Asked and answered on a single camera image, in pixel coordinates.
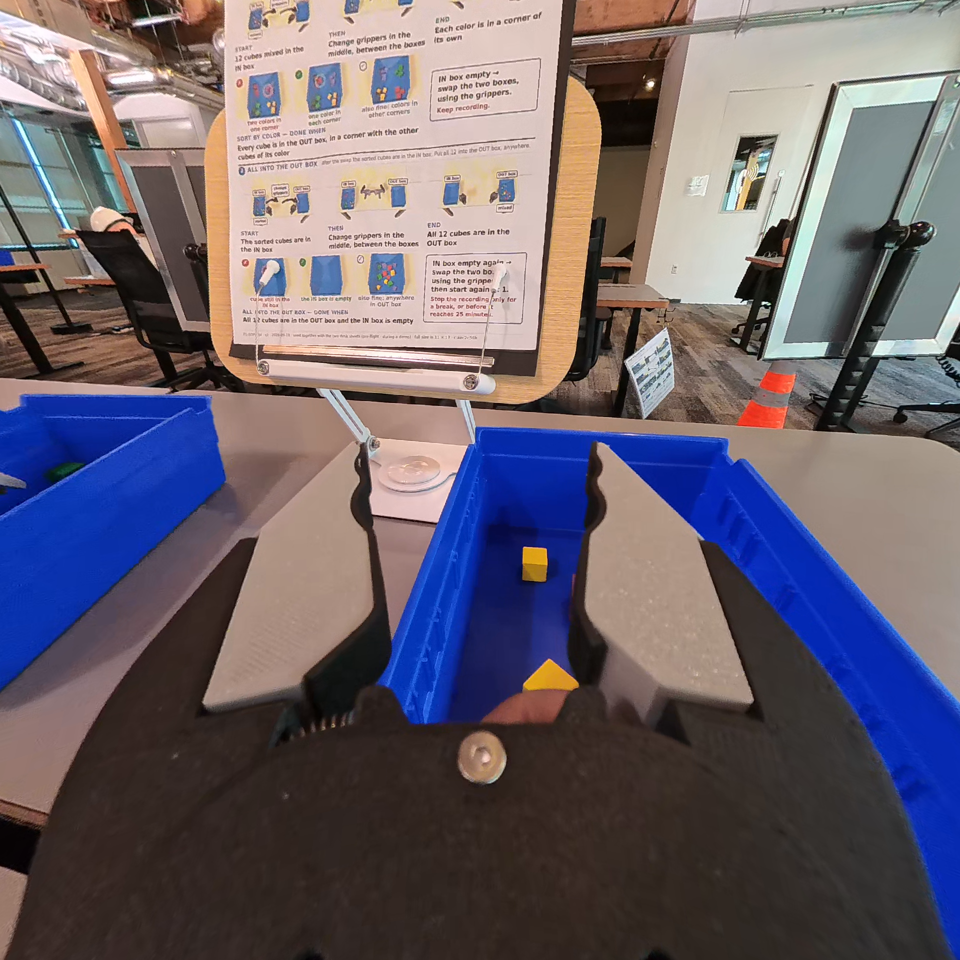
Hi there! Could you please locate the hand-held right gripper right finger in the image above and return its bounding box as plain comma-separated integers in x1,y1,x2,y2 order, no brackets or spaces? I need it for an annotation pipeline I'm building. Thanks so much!
566,439,756,727

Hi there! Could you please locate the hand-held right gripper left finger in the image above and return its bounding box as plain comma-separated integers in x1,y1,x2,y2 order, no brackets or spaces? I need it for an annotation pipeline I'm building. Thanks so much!
201,441,394,714

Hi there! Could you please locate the blue plastic bin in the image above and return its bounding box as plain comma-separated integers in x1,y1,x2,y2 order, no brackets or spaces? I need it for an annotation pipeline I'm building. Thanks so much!
377,427,960,960
0,393,228,693

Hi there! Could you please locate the black floor lamp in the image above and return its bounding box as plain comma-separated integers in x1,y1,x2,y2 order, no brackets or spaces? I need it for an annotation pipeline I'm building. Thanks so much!
0,183,95,336

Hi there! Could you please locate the orange traffic cone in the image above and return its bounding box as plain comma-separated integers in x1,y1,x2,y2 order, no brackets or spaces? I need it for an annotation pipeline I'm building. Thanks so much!
736,360,798,431

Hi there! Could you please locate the black office chair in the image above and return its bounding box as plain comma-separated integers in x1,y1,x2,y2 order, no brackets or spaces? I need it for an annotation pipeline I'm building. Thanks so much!
564,216,610,385
73,227,220,393

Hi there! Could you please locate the laminated picture sheet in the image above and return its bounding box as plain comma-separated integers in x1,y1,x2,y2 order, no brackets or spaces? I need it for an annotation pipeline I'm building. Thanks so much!
622,327,676,421

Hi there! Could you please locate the grey partition panel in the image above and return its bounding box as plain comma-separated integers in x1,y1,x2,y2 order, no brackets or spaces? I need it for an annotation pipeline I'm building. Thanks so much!
756,71,960,363
114,146,213,335

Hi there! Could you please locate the wooden top desk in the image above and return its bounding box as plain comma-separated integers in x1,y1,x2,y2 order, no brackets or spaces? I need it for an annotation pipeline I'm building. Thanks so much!
596,281,671,419

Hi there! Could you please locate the dark hanging coat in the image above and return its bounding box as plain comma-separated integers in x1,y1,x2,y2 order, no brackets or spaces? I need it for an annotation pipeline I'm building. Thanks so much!
733,217,798,305

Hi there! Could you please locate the wooden document stand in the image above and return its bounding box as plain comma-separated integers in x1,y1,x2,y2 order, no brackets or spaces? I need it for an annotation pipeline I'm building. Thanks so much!
204,75,605,525

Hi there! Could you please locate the white instruction sheet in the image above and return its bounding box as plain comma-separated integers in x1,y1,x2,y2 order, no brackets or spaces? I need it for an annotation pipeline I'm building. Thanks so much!
225,0,565,354

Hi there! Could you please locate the black support post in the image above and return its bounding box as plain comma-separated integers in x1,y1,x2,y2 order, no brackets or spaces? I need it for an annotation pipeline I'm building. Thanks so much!
813,219,939,434
182,241,215,316

